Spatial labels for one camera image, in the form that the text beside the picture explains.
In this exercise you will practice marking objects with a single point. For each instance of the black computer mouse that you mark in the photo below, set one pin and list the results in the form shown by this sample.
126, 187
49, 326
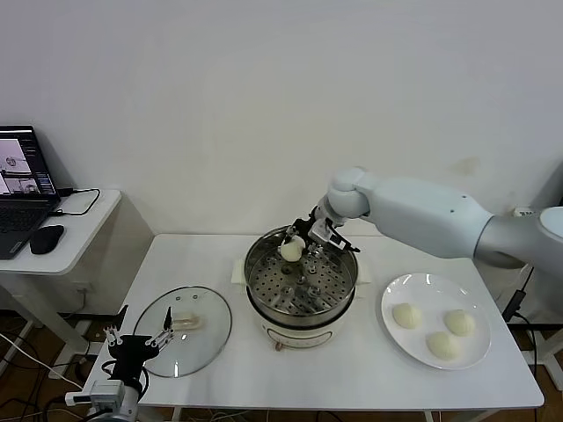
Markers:
46, 238

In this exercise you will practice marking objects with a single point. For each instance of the round glass pot lid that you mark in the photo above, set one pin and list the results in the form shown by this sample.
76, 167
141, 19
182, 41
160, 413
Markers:
193, 347

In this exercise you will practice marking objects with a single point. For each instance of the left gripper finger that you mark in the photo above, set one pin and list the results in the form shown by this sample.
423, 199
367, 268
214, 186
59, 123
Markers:
163, 337
114, 336

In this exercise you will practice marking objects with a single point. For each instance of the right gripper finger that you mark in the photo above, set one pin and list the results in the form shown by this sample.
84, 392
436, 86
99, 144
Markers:
290, 235
314, 252

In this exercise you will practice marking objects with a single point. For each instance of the white wall outlet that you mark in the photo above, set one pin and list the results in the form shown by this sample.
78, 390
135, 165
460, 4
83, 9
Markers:
85, 288

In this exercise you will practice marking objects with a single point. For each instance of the black open laptop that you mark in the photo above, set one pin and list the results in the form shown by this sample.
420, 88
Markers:
22, 211

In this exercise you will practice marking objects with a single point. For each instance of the white steamed baozi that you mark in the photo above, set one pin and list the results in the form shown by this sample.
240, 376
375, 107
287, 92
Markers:
407, 315
443, 345
291, 252
459, 322

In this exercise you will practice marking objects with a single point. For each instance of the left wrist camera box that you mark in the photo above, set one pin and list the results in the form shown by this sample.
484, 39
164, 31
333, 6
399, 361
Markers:
103, 392

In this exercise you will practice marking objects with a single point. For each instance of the stainless steel steamer basket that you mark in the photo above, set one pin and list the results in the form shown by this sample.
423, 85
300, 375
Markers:
303, 290

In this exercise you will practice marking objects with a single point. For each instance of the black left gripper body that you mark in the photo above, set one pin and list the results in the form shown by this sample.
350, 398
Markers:
129, 356

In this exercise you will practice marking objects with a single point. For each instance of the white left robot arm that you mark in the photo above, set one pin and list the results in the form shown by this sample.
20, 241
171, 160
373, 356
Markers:
127, 406

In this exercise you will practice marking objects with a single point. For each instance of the white round plate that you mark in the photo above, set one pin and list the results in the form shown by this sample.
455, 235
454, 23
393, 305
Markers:
435, 290

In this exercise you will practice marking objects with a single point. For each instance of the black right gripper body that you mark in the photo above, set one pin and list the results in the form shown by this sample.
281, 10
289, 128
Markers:
304, 226

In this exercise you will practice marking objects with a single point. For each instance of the white side desk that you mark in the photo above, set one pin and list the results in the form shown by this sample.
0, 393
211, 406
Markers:
523, 213

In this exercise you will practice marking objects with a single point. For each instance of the white side table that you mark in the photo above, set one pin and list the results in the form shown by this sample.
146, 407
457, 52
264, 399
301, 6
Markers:
83, 237

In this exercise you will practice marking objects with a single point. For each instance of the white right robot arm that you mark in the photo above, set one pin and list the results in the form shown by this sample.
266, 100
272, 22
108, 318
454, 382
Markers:
418, 211

